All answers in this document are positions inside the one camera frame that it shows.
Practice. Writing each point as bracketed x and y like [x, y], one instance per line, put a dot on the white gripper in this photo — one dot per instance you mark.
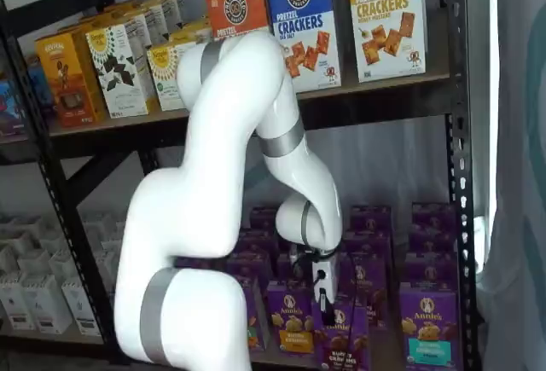
[332, 277]

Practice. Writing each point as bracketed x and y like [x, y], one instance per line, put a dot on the purple box brown chocolate label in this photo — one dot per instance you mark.
[341, 345]

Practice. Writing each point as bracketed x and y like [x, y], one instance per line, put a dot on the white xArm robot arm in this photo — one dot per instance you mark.
[213, 153]

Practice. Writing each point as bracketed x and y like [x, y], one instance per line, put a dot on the purple box orange honey label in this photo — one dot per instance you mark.
[290, 328]

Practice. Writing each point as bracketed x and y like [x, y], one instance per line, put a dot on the purple Annie's snack box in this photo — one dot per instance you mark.
[285, 268]
[431, 217]
[431, 268]
[367, 243]
[371, 294]
[433, 243]
[253, 315]
[371, 219]

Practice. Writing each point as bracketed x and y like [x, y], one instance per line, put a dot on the purple box teal label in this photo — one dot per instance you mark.
[428, 328]

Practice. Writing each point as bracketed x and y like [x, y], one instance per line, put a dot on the white carton box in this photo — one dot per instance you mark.
[17, 307]
[47, 307]
[77, 307]

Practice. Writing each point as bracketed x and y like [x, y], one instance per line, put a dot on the brown cardboard shelf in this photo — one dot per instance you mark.
[458, 89]

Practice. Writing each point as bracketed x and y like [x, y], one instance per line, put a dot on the yellow and white sunburst box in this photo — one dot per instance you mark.
[166, 77]

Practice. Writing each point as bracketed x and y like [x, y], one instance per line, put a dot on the yellow pretzel cracker box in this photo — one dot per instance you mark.
[384, 25]

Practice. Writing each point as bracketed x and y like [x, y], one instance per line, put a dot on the blue pretzel cracker box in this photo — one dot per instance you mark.
[298, 4]

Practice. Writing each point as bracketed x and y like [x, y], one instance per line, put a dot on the orange pretzel cracker box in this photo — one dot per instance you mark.
[234, 8]

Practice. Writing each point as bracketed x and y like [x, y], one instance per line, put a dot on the white box green diamond pattern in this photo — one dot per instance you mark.
[115, 72]

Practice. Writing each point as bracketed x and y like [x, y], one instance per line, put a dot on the white box yellow top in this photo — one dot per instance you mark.
[164, 17]

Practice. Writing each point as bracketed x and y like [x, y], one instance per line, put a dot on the orange cookie box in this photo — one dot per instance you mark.
[64, 81]

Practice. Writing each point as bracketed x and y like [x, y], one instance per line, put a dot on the blue snack box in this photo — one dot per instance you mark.
[40, 85]

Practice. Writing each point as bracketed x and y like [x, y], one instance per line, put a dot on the grey curtain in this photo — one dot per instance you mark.
[520, 175]

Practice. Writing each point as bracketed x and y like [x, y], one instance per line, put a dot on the blue purple snack bag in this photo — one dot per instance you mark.
[10, 106]

